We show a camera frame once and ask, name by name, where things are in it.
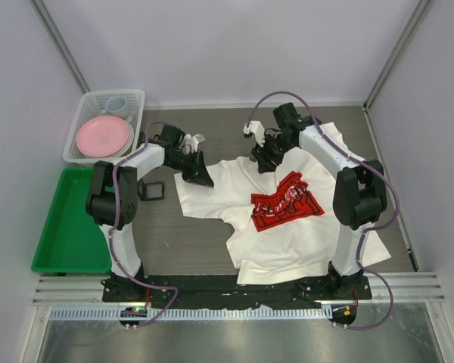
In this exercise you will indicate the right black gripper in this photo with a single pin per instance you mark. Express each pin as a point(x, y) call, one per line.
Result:
point(264, 159)

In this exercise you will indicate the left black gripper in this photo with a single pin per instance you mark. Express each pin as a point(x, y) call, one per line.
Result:
point(198, 172)

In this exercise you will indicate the white printed t-shirt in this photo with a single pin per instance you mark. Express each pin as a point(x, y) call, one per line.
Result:
point(284, 223)

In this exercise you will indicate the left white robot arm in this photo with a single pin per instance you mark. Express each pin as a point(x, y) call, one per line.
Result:
point(115, 190)

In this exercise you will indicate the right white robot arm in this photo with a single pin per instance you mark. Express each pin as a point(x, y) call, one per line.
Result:
point(360, 195)

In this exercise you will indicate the black brooch box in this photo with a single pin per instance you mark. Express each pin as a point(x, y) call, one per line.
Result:
point(150, 191)

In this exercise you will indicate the yellow-green plate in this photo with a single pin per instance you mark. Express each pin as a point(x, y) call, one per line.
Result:
point(128, 145)

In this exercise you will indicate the pink plate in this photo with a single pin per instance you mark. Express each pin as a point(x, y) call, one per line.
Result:
point(102, 136)

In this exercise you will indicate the light blue cup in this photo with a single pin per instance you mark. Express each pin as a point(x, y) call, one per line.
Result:
point(117, 106)

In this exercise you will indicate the white plastic basket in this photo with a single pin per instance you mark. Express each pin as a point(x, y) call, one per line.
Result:
point(91, 105)

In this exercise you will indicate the green plastic tray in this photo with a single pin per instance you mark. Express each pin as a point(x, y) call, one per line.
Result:
point(71, 243)

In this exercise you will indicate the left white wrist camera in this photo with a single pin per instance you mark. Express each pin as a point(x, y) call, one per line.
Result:
point(191, 143)

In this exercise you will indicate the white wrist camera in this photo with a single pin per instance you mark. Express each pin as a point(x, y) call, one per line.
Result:
point(255, 129)
point(191, 143)

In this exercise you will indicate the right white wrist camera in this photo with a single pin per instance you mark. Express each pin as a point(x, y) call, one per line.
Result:
point(255, 129)

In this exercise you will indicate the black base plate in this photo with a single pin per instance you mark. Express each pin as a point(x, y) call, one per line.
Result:
point(218, 292)

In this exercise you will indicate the white slotted cable duct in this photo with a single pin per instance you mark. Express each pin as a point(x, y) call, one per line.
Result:
point(138, 313)

